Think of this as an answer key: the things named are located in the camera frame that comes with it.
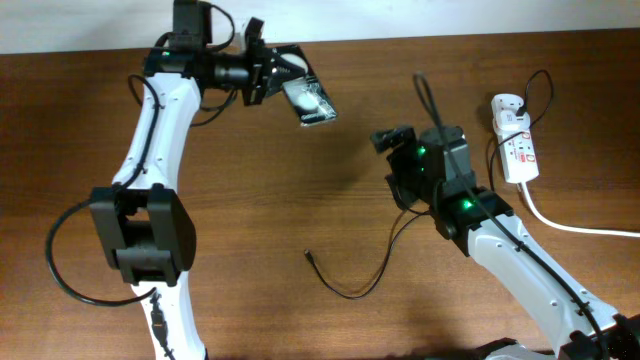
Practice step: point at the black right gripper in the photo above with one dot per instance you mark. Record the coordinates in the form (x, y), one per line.
(396, 156)

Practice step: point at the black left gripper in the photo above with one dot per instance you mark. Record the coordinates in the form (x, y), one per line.
(269, 74)

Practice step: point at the black Galaxy flip phone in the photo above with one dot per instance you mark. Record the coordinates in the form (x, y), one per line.
(306, 93)

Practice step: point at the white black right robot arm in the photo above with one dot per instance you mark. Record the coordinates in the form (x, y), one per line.
(576, 323)

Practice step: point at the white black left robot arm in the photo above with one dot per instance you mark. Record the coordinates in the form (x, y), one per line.
(145, 231)

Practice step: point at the white charger adapter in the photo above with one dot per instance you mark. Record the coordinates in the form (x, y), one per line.
(507, 121)

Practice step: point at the white power strip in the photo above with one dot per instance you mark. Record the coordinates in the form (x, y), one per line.
(517, 151)

